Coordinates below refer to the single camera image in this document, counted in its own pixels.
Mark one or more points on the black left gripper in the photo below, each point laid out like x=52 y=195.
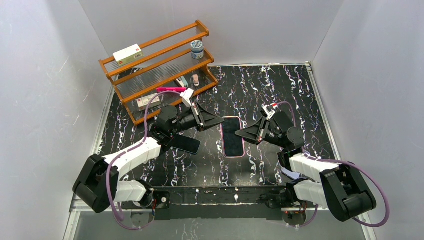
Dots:
x=199 y=117

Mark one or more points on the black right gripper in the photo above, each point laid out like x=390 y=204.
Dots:
x=261 y=132

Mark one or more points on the dark purple-edged smartphone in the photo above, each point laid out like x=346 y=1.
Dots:
x=232 y=136

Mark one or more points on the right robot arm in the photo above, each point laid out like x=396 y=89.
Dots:
x=337 y=186

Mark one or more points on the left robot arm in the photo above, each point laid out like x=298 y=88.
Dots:
x=100 y=183

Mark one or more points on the dark teal smartphone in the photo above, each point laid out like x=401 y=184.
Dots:
x=185 y=144

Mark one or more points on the small pink eraser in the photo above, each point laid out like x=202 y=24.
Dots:
x=195 y=79

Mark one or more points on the teal white stapler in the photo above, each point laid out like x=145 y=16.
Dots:
x=182 y=82

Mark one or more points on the pink flat tool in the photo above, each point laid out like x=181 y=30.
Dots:
x=171 y=89

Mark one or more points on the grey box red label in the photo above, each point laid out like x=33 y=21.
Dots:
x=148 y=101

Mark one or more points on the orange wooden shelf rack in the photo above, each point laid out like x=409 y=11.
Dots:
x=165 y=59

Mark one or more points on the blue white round jar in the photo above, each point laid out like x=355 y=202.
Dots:
x=197 y=49

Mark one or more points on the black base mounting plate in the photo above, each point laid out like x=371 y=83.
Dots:
x=224 y=202

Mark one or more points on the white box red label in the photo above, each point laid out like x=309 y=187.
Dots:
x=128 y=55

